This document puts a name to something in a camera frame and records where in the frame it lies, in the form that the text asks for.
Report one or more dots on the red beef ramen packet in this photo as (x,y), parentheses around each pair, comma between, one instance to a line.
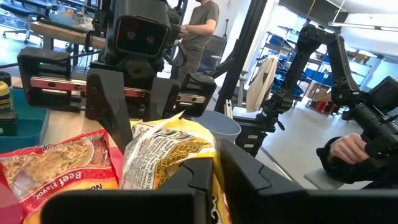
(56,168)

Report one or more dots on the grey office chair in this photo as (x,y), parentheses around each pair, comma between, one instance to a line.
(214,46)

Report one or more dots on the person's forearm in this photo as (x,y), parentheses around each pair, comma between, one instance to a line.
(351,174)

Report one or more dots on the wooden desk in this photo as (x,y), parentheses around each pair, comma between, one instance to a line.
(62,32)

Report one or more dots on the blue storage bins rack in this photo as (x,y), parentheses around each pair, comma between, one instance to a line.
(317,74)

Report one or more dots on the dark cylindrical cup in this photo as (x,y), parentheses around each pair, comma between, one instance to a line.
(3,77)

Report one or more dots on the person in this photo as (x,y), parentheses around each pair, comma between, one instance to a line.
(199,18)

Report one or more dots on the person's hand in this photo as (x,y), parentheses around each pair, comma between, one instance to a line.
(346,147)

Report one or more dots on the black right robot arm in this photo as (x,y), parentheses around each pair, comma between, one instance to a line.
(101,28)

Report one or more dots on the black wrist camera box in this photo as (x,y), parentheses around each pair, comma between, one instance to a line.
(143,31)

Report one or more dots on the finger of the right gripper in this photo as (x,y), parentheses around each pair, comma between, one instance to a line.
(109,102)
(161,99)

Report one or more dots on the grey stool seat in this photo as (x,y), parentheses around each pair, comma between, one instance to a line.
(323,180)

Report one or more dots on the yellow ramen packet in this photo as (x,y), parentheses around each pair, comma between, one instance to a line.
(161,155)

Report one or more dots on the yellow-lidded jar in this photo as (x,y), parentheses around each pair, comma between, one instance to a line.
(4,96)

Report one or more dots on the blue rectangular container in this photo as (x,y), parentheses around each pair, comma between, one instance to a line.
(28,124)

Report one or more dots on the black metal rig frame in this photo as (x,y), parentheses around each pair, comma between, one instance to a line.
(242,46)

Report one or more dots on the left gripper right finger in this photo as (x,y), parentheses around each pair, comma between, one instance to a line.
(280,208)

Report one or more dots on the large black display panel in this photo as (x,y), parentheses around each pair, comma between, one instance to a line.
(311,9)

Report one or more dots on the blue round bowl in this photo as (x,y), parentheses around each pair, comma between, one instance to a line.
(217,124)

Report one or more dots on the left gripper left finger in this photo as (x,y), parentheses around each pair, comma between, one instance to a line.
(124,208)

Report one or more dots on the white hanging cloth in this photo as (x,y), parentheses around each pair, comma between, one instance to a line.
(262,84)

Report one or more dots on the small black box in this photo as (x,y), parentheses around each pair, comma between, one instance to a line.
(7,124)

